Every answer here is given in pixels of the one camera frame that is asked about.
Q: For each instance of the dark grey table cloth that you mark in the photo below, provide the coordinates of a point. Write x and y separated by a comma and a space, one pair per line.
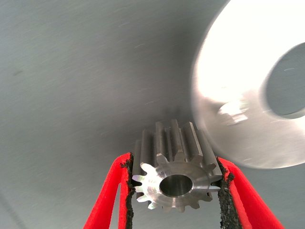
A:
71, 71

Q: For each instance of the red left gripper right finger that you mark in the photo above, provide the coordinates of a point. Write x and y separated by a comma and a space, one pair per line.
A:
238, 202

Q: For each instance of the round metal carrier plate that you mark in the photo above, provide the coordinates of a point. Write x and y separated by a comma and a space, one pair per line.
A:
226, 71

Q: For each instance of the steel planetary gear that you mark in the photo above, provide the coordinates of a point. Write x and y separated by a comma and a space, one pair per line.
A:
147, 186

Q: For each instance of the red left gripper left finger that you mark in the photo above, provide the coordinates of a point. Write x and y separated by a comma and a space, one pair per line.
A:
119, 190

